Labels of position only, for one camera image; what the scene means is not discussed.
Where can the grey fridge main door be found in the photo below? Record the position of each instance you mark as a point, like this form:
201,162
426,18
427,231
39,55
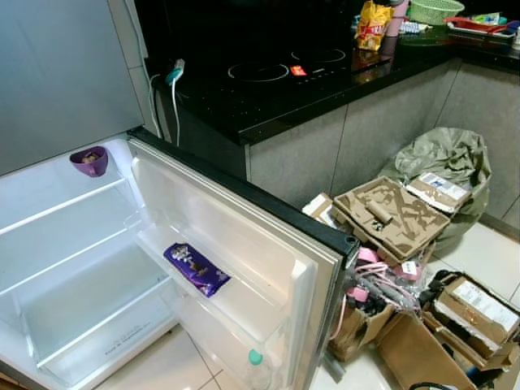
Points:
268,244

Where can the water bottle teal cap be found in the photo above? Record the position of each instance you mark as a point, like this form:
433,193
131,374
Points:
255,357

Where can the grey fridge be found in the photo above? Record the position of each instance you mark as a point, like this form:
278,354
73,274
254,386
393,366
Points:
65,260

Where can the grey fridge freezer door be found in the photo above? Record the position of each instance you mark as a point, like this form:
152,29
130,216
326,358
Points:
57,73

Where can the grey-green rubbish bag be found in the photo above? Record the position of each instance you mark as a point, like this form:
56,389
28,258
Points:
455,154

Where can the white labelled box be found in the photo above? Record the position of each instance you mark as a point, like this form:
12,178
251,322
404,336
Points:
439,192

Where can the labelled cardboard box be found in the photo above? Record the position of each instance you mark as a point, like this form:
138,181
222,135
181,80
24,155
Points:
475,309

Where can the moulded cardboard tray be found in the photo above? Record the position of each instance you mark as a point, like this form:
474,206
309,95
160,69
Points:
390,219

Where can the grey kitchen cabinets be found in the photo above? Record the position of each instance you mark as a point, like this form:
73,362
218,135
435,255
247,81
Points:
374,138

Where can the red tray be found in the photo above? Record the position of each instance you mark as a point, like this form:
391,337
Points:
479,26

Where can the brown cardboard box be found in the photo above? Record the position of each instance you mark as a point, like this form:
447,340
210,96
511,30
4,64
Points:
414,357
357,325

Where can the small white box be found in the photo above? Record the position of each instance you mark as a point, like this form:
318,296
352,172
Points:
321,210

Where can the green basket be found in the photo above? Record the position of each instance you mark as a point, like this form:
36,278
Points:
435,10

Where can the pink bottle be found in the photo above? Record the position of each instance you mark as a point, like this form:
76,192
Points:
398,16

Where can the yellow snack bag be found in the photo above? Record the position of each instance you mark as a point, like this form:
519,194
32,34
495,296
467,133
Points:
374,26

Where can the black kitchen counter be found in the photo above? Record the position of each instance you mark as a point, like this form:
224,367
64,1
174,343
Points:
284,89

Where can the purple chocolate bar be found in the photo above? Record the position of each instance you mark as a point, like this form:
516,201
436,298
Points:
197,270

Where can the teal charger plug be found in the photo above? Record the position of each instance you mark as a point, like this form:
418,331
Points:
175,71

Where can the purple bowl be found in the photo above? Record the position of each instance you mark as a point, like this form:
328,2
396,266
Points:
89,162

